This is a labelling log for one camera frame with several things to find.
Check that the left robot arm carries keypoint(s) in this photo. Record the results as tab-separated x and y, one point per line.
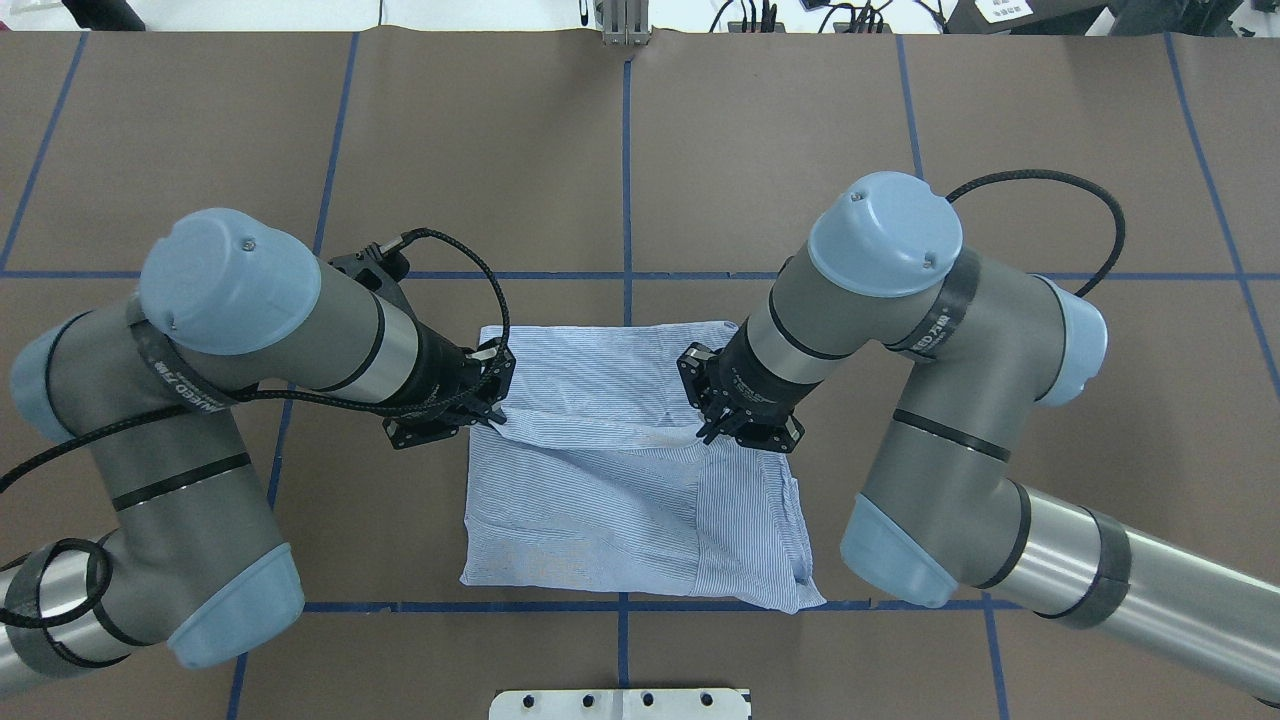
228	311

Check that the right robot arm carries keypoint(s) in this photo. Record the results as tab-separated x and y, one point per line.
887	263

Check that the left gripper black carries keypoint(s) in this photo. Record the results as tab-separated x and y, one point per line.
437	371

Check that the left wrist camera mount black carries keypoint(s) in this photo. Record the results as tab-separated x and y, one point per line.
379	267

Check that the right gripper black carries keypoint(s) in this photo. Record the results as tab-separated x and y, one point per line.
757	384

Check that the light blue striped shirt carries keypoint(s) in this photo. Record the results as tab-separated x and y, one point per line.
597	481

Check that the white central pedestal column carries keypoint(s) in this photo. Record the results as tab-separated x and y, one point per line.
607	703

